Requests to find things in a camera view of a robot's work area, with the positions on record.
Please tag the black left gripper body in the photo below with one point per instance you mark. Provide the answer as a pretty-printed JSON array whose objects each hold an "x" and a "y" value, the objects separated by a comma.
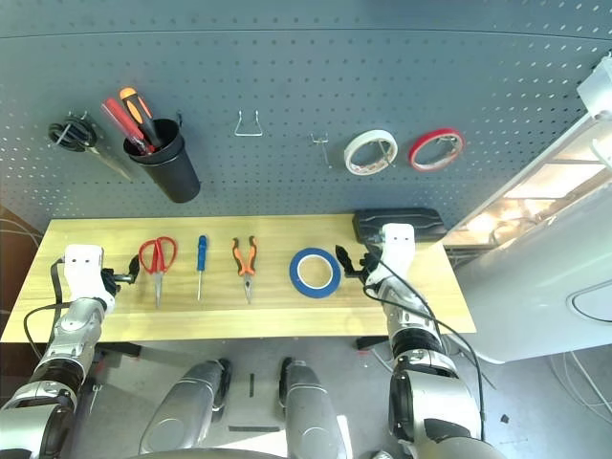
[{"x": 109, "y": 283}]

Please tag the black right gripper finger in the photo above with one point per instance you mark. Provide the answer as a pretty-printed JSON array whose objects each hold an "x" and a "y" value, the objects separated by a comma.
[
  {"x": 356, "y": 272},
  {"x": 345, "y": 257}
]

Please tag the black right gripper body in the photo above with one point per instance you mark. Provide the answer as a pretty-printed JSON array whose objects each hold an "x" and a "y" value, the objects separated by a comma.
[{"x": 370, "y": 267}]

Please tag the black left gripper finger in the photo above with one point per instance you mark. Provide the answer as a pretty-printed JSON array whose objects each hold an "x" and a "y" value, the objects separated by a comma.
[
  {"x": 126, "y": 277},
  {"x": 136, "y": 263}
]

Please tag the blue tape roll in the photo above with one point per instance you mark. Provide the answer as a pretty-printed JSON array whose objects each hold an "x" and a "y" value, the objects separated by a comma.
[{"x": 294, "y": 277}]

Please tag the orange black needle-nose pliers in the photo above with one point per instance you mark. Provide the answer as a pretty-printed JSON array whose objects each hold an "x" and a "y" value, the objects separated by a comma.
[{"x": 246, "y": 268}]

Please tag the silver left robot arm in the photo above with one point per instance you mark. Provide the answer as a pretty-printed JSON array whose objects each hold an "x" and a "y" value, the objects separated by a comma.
[{"x": 72, "y": 330}]

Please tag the grey pegboard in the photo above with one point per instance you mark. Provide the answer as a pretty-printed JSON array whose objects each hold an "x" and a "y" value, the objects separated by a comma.
[{"x": 306, "y": 57}]

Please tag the black tool case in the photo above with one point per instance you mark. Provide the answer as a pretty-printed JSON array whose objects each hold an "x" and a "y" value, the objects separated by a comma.
[{"x": 423, "y": 220}]

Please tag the black cup holder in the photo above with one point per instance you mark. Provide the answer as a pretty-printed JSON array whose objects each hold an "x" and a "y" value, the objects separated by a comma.
[{"x": 172, "y": 177}]

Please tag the white tape roll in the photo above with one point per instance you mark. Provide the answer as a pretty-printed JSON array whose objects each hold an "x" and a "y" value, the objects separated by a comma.
[{"x": 348, "y": 155}]

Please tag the metal peg hook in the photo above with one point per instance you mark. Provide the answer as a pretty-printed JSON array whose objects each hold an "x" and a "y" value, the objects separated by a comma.
[
  {"x": 320, "y": 141},
  {"x": 449, "y": 141},
  {"x": 386, "y": 152}
]

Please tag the red tape roll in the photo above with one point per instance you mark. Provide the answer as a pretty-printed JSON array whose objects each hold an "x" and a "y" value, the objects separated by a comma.
[{"x": 430, "y": 135}]

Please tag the silver robot left leg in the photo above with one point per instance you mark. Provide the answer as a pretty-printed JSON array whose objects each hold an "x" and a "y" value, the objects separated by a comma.
[{"x": 181, "y": 411}]

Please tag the silver robot leg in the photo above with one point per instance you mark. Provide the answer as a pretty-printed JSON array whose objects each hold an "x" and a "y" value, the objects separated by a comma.
[
  {"x": 181, "y": 411},
  {"x": 311, "y": 416}
]

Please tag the silver robot right leg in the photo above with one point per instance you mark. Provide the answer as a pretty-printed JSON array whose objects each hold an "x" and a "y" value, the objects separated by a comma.
[{"x": 311, "y": 416}]

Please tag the short black tape strip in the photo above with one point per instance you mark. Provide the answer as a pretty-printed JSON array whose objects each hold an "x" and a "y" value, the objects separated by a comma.
[{"x": 251, "y": 385}]

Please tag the white cabinet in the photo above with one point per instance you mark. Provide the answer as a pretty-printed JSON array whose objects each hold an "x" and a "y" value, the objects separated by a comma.
[{"x": 526, "y": 287}]

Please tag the long black tape strip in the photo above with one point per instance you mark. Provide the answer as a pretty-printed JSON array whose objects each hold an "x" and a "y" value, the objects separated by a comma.
[{"x": 253, "y": 428}]

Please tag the grey robot torso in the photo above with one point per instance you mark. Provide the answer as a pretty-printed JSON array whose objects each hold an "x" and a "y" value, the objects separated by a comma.
[{"x": 215, "y": 454}]

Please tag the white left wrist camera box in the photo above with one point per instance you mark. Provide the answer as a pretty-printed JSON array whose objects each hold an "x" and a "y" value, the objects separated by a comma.
[{"x": 83, "y": 260}]

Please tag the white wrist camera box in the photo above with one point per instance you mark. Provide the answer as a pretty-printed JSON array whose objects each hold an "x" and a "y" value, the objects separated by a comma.
[
  {"x": 399, "y": 239},
  {"x": 83, "y": 260}
]

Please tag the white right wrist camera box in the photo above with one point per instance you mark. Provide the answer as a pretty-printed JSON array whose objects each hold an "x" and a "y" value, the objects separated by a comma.
[{"x": 399, "y": 239}]

